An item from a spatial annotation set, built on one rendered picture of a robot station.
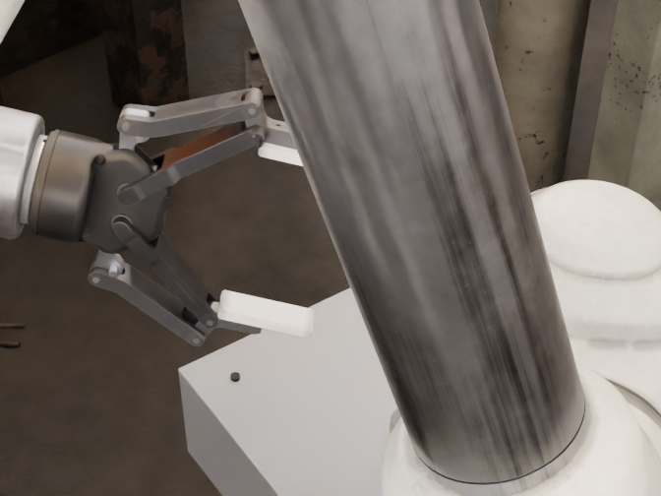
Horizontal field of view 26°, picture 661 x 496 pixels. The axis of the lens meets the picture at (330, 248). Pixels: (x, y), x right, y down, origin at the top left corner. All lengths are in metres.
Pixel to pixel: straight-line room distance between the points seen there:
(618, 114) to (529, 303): 1.17
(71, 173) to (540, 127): 1.08
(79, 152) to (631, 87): 0.99
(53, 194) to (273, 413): 0.30
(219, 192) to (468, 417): 1.32
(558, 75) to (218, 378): 0.86
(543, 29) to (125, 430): 0.72
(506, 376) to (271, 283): 1.19
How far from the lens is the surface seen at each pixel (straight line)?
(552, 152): 2.00
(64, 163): 0.98
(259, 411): 1.17
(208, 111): 0.96
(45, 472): 1.73
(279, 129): 0.97
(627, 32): 1.80
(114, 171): 0.99
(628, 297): 0.93
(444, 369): 0.71
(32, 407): 1.80
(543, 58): 1.89
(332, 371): 1.20
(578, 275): 0.93
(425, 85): 0.61
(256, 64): 2.24
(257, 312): 1.05
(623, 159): 1.90
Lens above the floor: 1.38
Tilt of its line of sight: 45 degrees down
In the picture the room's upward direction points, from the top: straight up
